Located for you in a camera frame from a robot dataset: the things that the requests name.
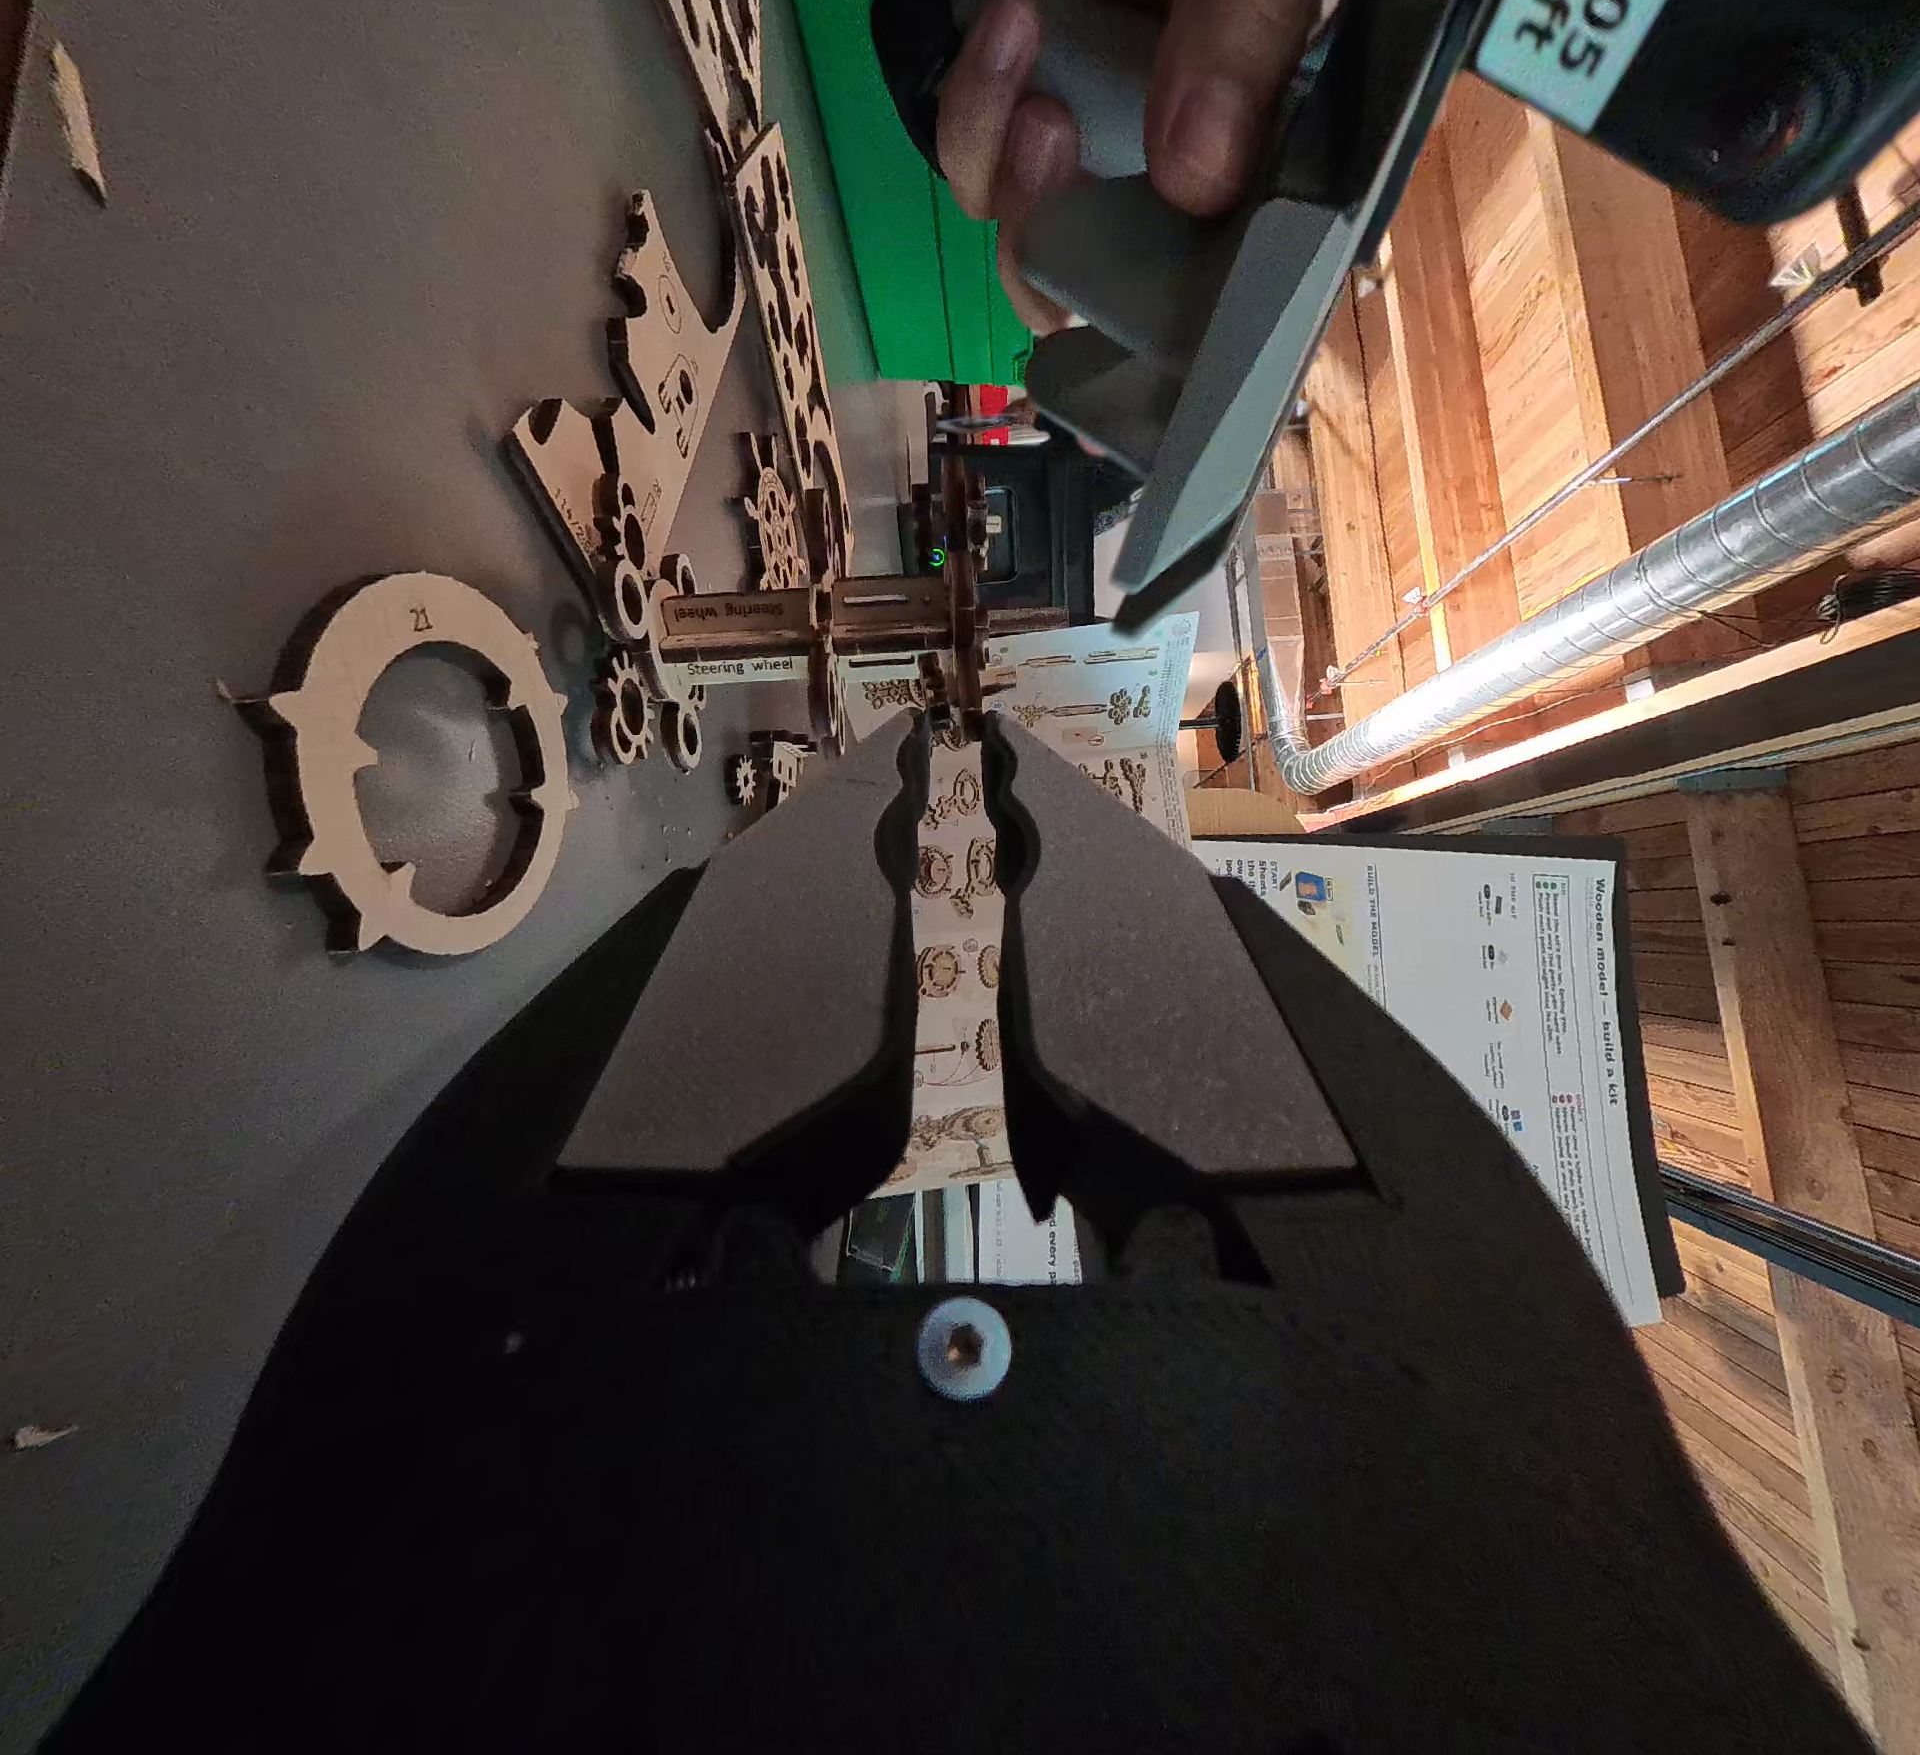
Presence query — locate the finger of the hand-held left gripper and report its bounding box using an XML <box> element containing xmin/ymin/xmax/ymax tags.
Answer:
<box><xmin>1110</xmin><ymin>196</ymin><xmax>1365</xmax><ymax>636</ymax></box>
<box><xmin>1027</xmin><ymin>322</ymin><xmax>1188</xmax><ymax>470</ymax></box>

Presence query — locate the wooden offcut with figure cutout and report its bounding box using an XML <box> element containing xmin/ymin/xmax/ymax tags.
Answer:
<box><xmin>604</xmin><ymin>188</ymin><xmax>748</xmax><ymax>500</ymax></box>

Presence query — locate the thin metal rod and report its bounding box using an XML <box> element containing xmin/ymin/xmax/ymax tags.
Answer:
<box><xmin>1321</xmin><ymin>210</ymin><xmax>1920</xmax><ymax>684</ymax></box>

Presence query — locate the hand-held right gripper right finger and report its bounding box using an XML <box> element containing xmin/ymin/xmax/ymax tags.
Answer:
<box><xmin>983</xmin><ymin>712</ymin><xmax>1365</xmax><ymax>1229</ymax></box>

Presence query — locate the white printed instruction card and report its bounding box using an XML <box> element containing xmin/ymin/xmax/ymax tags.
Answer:
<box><xmin>1192</xmin><ymin>838</ymin><xmax>1686</xmax><ymax>1329</ymax></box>

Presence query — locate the wooden sheet with round hole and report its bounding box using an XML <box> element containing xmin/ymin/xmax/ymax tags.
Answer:
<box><xmin>724</xmin><ymin>120</ymin><xmax>860</xmax><ymax>588</ymax></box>

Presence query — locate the wooden model axle assembly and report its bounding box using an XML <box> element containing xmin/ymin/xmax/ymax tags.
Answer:
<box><xmin>657</xmin><ymin>382</ymin><xmax>1071</xmax><ymax>756</ymax></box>

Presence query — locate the wooden offcut with holes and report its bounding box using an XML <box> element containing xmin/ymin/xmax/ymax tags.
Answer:
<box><xmin>502</xmin><ymin>398</ymin><xmax>708</xmax><ymax>654</ymax></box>

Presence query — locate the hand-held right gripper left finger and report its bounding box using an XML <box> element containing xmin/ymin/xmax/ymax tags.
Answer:
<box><xmin>554</xmin><ymin>708</ymin><xmax>937</xmax><ymax>1249</ymax></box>

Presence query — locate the small dark wooden gear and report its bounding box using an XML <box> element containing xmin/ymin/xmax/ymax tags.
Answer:
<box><xmin>727</xmin><ymin>732</ymin><xmax>817</xmax><ymax>816</ymax></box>

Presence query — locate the wooden ship wheel part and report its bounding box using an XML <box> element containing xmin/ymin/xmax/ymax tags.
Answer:
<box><xmin>739</xmin><ymin>432</ymin><xmax>817</xmax><ymax>590</ymax></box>

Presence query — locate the large green plastic bin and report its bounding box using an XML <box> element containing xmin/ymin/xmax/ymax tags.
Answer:
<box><xmin>756</xmin><ymin>0</ymin><xmax>1039</xmax><ymax>384</ymax></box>

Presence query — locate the notched wooden ring part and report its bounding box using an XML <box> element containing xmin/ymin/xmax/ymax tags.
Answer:
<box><xmin>225</xmin><ymin>570</ymin><xmax>583</xmax><ymax>959</ymax></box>

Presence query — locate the black device with green light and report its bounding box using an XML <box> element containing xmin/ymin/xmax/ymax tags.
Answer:
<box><xmin>901</xmin><ymin>480</ymin><xmax>1142</xmax><ymax>624</ymax></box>

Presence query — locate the silver ventilation duct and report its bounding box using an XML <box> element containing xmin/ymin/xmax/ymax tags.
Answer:
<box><xmin>1267</xmin><ymin>382</ymin><xmax>1920</xmax><ymax>798</ymax></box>

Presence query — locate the black metal rail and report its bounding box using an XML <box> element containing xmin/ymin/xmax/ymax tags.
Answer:
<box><xmin>1665</xmin><ymin>1161</ymin><xmax>1920</xmax><ymax>1313</ymax></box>

